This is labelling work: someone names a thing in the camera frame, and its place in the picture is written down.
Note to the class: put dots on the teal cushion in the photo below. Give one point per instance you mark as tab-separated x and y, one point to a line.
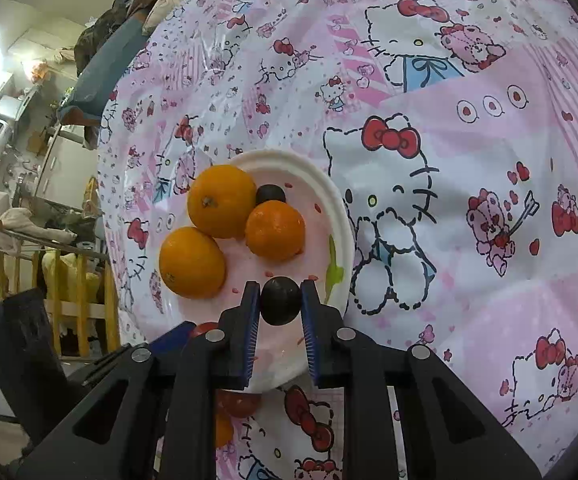
104	60

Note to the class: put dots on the hanging orange plastic bag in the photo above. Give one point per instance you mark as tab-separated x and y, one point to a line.
40	71

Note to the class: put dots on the beige hanging cloth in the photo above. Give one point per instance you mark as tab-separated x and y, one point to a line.
16	220

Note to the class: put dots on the pink cartoon printed blanket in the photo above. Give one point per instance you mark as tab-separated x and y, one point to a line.
469	135

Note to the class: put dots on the yellow rack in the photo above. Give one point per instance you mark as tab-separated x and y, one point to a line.
81	310

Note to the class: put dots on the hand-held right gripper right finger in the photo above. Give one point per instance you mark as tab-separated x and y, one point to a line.
311	335

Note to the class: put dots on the pile of clothes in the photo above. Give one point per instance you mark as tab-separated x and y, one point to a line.
109	25

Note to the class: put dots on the small orange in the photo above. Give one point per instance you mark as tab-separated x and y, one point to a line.
275	230
223	430
191	262

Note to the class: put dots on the pink strawberry-print plate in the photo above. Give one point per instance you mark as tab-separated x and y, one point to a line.
319	240

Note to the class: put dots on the large orange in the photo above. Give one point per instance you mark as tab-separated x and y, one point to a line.
221	200

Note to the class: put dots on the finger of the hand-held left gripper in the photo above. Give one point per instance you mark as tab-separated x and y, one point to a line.
171	337
106	364

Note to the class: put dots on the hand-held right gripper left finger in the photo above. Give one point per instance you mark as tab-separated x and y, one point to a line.
251	335

